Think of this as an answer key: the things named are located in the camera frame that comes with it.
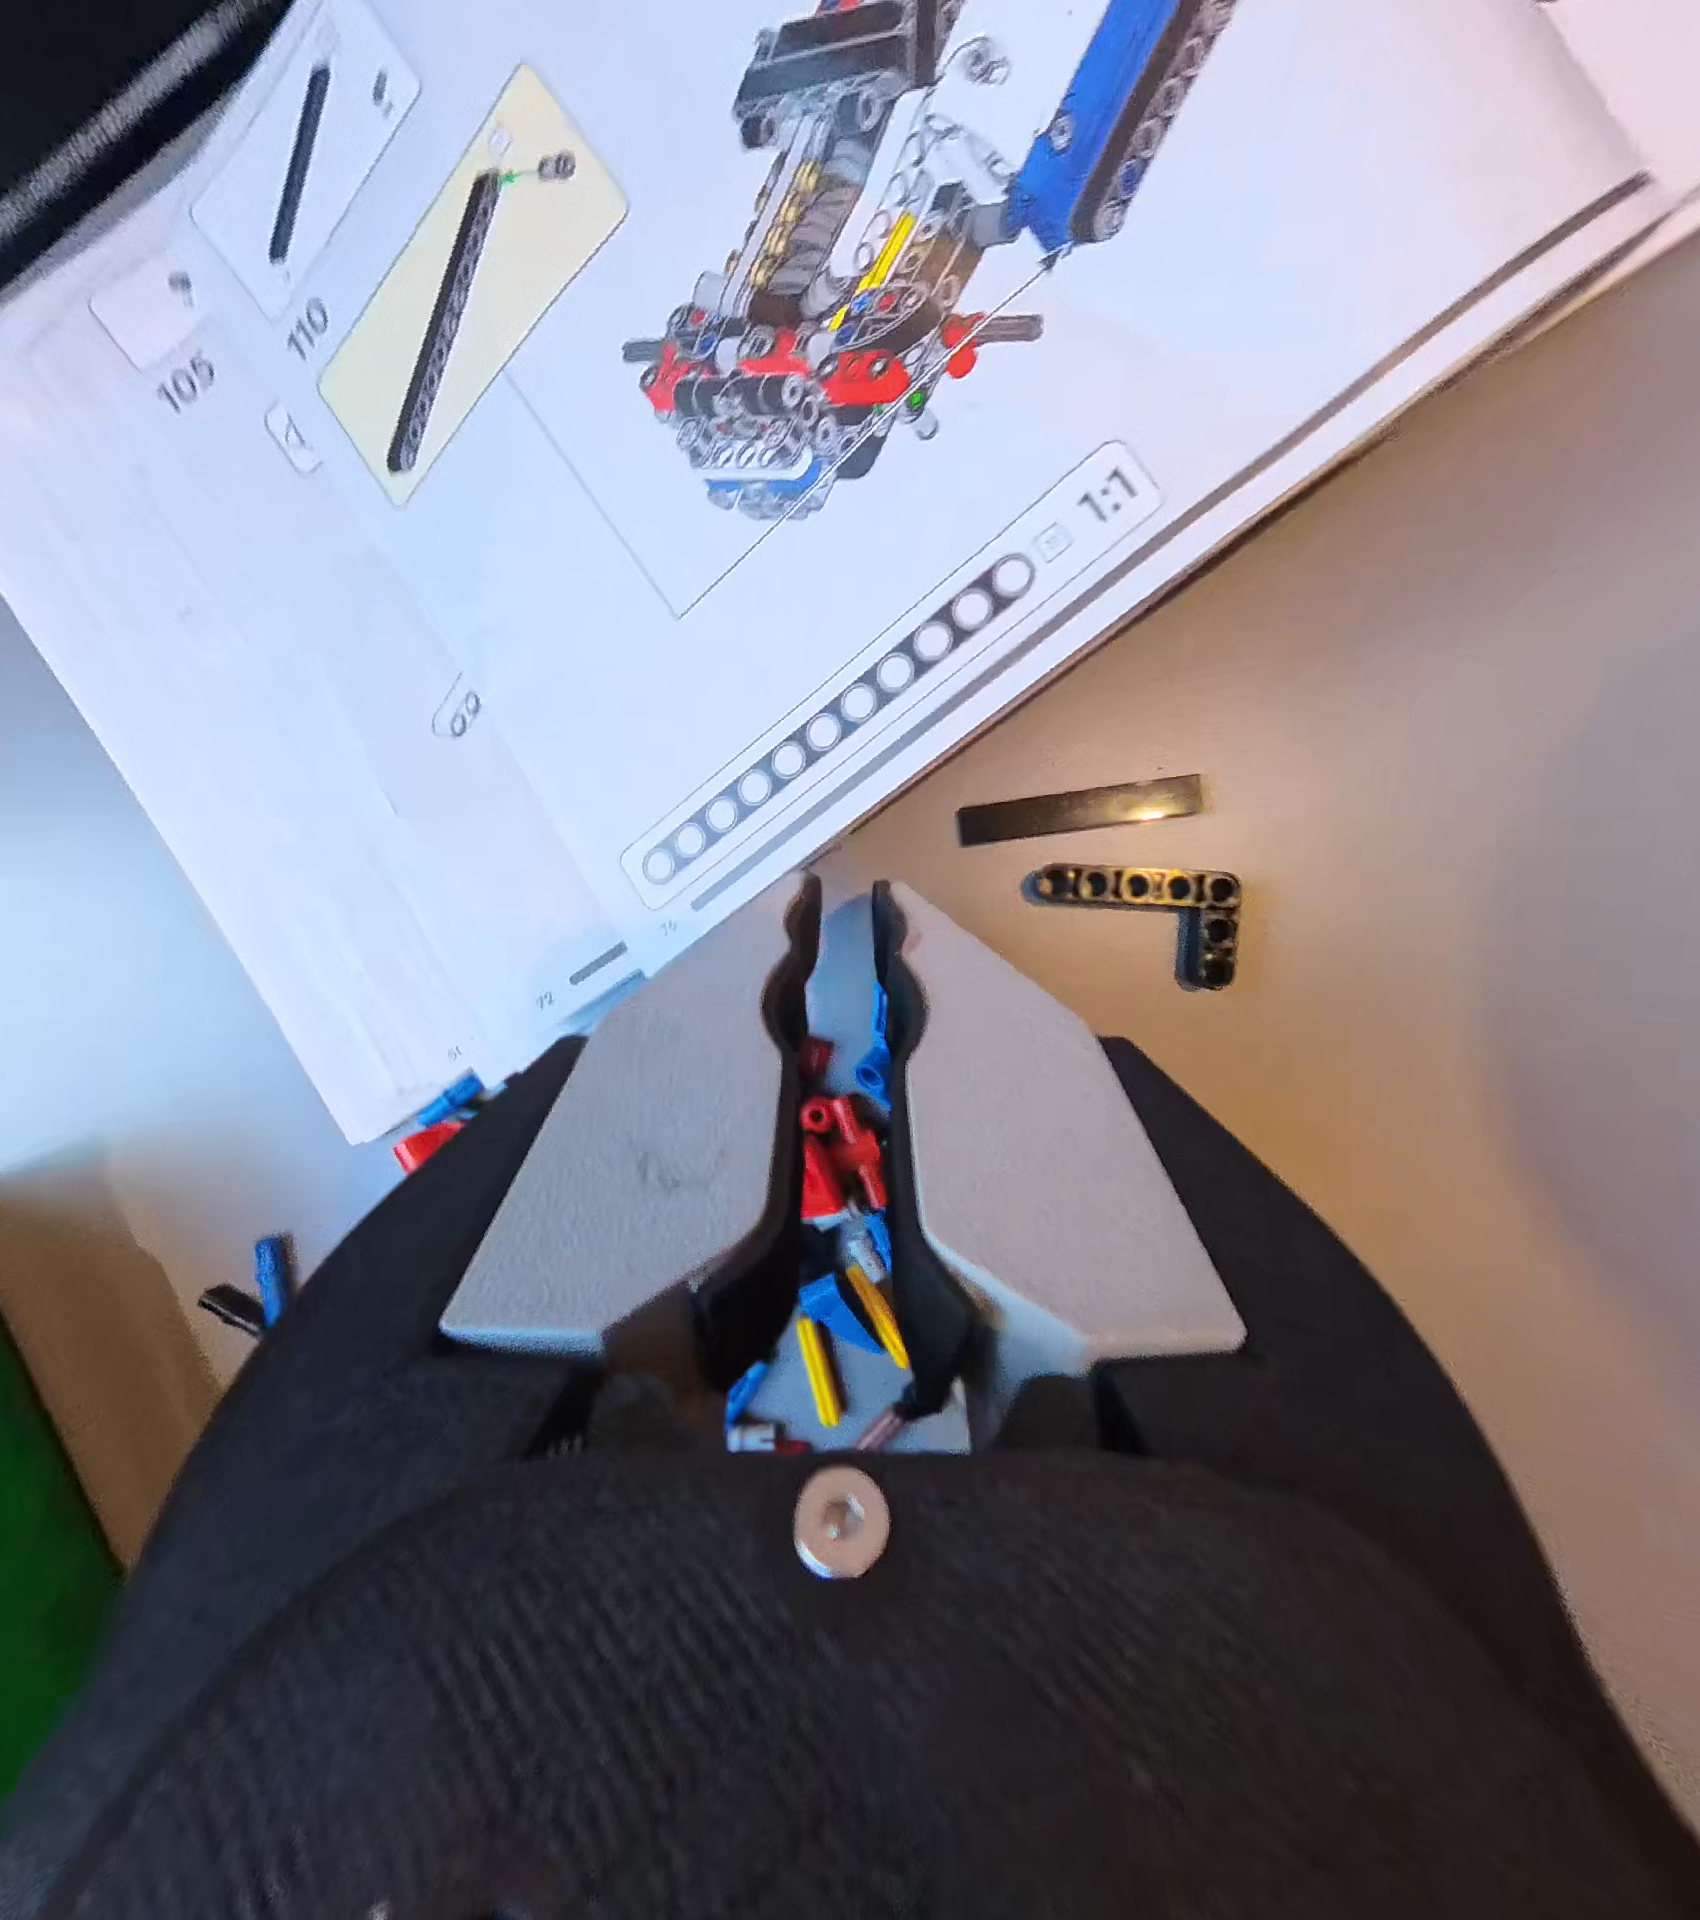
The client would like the grey desk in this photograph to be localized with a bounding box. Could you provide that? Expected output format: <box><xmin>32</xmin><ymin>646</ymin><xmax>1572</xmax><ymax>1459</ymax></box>
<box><xmin>0</xmin><ymin>155</ymin><xmax>1700</xmax><ymax>1861</ymax></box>

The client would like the pile of small brick parts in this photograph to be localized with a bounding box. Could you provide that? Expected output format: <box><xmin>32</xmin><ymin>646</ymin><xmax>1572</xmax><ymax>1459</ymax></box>
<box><xmin>196</xmin><ymin>974</ymin><xmax>942</xmax><ymax>1458</ymax></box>

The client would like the black L-shaped beam brick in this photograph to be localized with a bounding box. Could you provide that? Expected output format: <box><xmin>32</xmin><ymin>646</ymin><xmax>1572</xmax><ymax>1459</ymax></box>
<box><xmin>1022</xmin><ymin>864</ymin><xmax>1241</xmax><ymax>991</ymax></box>

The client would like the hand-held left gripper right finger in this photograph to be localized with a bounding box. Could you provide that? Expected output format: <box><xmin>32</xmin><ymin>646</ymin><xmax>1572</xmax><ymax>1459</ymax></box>
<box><xmin>867</xmin><ymin>878</ymin><xmax>1250</xmax><ymax>1449</ymax></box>

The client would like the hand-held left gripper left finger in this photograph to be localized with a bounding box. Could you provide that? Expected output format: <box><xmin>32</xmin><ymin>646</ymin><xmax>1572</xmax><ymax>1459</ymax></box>
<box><xmin>437</xmin><ymin>874</ymin><xmax>825</xmax><ymax>1397</ymax></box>

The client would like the open instruction booklet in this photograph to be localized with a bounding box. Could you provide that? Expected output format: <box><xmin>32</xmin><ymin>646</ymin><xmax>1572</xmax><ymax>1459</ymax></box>
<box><xmin>0</xmin><ymin>0</ymin><xmax>1700</xmax><ymax>1149</ymax></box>

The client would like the black flat tile brick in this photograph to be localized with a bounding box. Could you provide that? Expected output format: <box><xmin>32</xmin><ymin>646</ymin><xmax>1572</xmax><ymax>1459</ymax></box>
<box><xmin>956</xmin><ymin>773</ymin><xmax>1204</xmax><ymax>849</ymax></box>

